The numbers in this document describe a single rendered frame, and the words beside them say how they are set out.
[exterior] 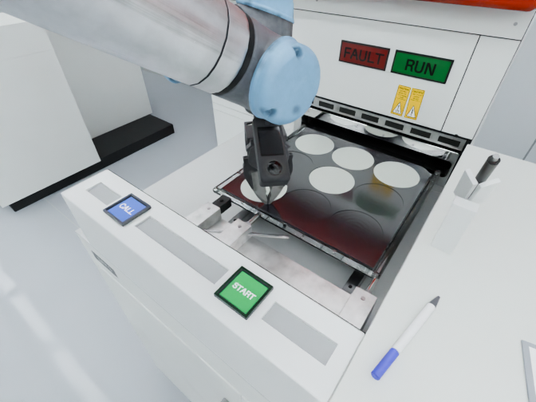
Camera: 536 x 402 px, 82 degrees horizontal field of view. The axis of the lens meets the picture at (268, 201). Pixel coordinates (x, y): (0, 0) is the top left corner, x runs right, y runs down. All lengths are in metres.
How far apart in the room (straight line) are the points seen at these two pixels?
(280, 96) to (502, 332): 0.37
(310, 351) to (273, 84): 0.29
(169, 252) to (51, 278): 1.48
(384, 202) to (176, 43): 0.53
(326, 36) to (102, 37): 0.67
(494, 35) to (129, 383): 1.52
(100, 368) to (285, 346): 1.23
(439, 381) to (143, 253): 0.40
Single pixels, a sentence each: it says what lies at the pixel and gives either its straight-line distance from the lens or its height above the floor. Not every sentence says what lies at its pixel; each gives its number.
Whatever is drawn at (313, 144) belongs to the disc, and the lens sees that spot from 0.82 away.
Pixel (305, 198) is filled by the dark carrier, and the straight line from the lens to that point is 0.65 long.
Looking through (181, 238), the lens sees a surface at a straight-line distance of 0.50.
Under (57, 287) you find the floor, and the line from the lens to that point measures 1.88.
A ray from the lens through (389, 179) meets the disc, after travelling 0.74.
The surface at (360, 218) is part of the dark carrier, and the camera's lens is 0.62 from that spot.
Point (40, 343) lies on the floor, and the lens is 1.74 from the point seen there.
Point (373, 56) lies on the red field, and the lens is 0.81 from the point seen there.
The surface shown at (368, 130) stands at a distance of 0.85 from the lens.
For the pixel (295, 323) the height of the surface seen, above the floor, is 0.96.
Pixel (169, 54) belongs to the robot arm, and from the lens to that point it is 0.25.
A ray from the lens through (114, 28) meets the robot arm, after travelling 0.24.
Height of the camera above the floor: 1.32
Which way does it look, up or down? 41 degrees down
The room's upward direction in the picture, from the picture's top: straight up
